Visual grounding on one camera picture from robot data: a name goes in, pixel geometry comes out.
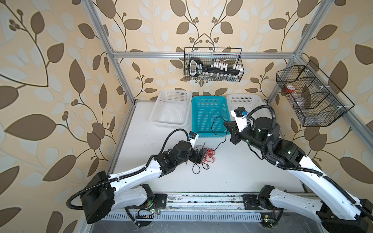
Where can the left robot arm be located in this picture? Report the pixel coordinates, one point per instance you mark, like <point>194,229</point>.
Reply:
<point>156,167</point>

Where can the white plastic basket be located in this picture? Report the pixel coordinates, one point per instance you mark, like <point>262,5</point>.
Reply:
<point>171,108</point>
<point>249,102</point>

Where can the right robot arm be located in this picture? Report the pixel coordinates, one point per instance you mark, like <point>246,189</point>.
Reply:
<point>335,209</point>

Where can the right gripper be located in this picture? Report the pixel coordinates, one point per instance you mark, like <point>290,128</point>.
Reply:
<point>235,138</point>

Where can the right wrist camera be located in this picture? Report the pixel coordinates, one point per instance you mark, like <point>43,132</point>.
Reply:
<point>240,117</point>

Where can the black tool in basket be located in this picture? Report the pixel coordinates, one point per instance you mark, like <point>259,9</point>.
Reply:
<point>196,67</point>

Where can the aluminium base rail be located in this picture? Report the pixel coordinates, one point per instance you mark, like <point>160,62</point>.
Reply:
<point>198,201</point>

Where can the left white plastic basket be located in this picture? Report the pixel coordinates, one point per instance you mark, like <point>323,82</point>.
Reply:
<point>171,108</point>

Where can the side black wire basket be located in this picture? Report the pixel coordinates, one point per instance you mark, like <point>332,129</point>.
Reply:
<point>318,101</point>

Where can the red item in side basket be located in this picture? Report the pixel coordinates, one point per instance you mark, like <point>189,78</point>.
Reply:
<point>288,89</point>

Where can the back black wire basket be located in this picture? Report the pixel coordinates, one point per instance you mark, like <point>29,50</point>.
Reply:
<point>214,54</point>

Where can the right white plastic basket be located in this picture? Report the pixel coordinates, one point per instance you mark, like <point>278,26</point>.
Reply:
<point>249,102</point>

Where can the teal plastic basket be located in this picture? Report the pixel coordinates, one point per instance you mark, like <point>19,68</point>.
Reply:
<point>208,115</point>

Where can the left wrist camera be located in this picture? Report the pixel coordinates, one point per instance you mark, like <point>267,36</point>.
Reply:
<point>193,137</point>

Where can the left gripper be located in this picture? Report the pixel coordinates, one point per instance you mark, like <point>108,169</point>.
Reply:
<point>200,156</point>

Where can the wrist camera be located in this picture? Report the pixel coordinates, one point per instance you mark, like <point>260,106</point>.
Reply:
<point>193,137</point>
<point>240,117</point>

